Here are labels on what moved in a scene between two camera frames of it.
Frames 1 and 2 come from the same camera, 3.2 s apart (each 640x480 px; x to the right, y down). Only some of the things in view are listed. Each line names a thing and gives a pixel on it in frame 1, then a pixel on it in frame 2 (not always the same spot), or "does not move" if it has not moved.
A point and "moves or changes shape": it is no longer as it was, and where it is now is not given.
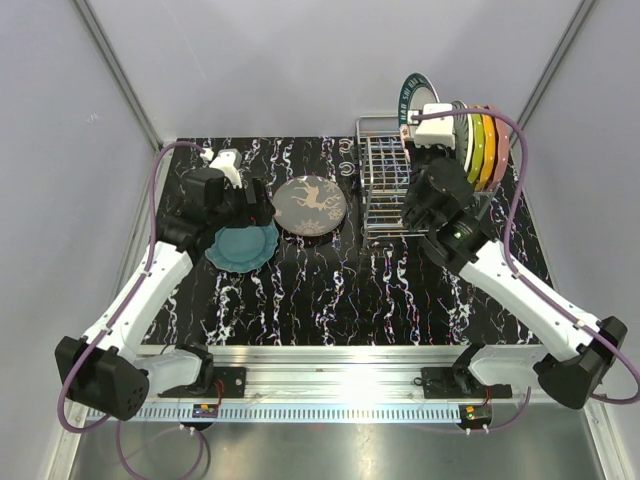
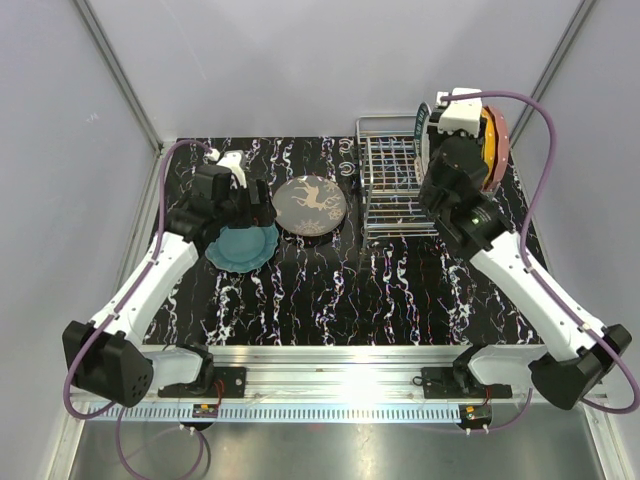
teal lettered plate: x=418 y=90 moves or changes shape
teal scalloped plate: x=243 y=248 does not move
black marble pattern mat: x=335 y=289 does not move
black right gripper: x=437 y=149 to x=437 y=136
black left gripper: x=259 y=213 does not move
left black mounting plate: x=233 y=380 does not move
